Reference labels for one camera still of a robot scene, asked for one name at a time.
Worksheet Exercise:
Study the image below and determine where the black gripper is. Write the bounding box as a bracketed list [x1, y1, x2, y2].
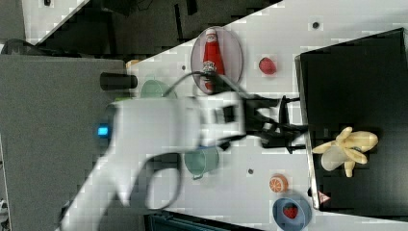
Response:
[220, 94, 306, 154]

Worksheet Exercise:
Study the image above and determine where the yellow plush peeled banana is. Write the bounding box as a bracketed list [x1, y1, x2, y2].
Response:
[312, 127, 378, 178]

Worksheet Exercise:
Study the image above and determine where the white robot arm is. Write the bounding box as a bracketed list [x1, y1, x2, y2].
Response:
[56, 91, 307, 231]

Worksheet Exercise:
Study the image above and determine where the silver black toaster oven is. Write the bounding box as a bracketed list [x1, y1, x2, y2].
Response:
[295, 28, 408, 221]

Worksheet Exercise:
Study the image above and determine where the plush strawberry on table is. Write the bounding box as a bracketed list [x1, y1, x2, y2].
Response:
[259, 57, 276, 75]

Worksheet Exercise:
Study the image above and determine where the plush orange slice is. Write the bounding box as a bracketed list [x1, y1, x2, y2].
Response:
[269, 174, 289, 193]

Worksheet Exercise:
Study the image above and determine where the green measuring cup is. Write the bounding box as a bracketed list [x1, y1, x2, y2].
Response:
[184, 146, 219, 180]

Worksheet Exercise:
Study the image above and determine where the grey oval plate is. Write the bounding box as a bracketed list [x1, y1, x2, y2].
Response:
[191, 26, 243, 84]

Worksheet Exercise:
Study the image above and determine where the red plush ketchup bottle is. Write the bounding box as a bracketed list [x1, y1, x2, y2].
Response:
[202, 29, 225, 75]

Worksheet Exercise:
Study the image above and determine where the small strawberry in bowl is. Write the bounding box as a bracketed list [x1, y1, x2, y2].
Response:
[283, 206, 298, 219]

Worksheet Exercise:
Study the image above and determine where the blue small bowl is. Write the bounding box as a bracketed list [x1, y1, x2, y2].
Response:
[272, 196, 312, 231]

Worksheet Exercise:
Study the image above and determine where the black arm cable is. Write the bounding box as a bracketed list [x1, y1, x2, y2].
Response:
[143, 70, 254, 211]

